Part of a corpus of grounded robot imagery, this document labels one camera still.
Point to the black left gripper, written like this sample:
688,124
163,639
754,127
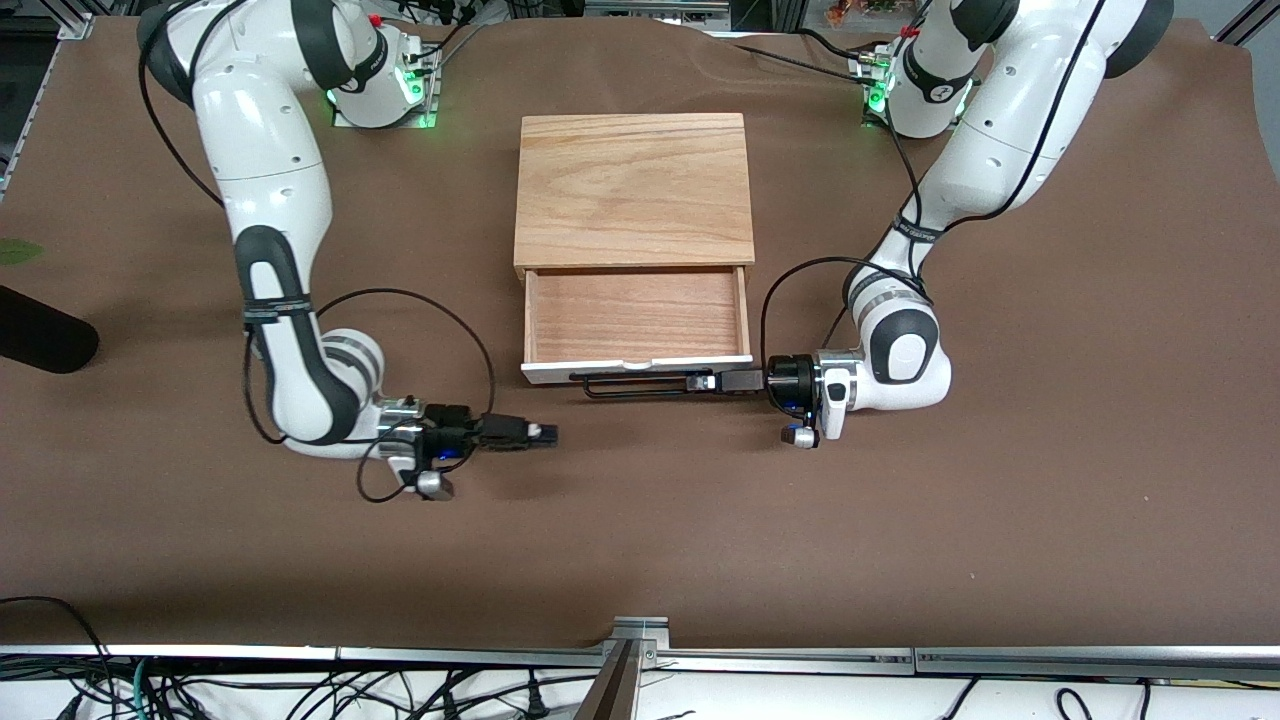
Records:
783,379

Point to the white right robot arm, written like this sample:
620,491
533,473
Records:
265,150

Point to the light wooden drawer cabinet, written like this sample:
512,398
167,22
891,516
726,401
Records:
632,185

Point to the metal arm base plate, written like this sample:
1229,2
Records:
425,90
870,85

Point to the green leaf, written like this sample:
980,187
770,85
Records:
18,253

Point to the aluminium corner profile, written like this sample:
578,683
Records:
95,18
1250,20

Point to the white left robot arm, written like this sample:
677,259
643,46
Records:
985,140

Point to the black cylindrical object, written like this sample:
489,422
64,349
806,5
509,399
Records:
40,335

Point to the white-fronted wooden drawer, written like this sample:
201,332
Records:
635,315

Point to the brown table cover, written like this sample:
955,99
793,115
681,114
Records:
640,520

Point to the aluminium frame rail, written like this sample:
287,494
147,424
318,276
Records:
300,655

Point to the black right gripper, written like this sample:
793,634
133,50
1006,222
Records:
452,428

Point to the aluminium frame post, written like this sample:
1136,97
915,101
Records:
625,665

